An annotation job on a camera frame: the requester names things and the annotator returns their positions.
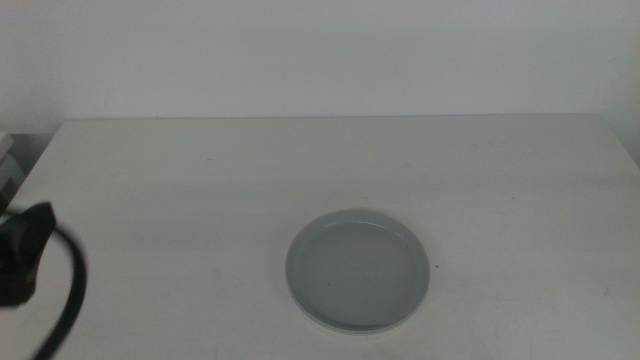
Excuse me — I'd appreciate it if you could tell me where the thick black camera cable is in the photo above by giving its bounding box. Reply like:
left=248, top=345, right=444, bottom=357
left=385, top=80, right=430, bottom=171
left=30, top=225, right=89, bottom=360

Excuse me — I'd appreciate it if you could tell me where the grey shallow bowl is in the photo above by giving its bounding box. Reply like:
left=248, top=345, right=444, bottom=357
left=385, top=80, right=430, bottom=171
left=284, top=208, right=431, bottom=336

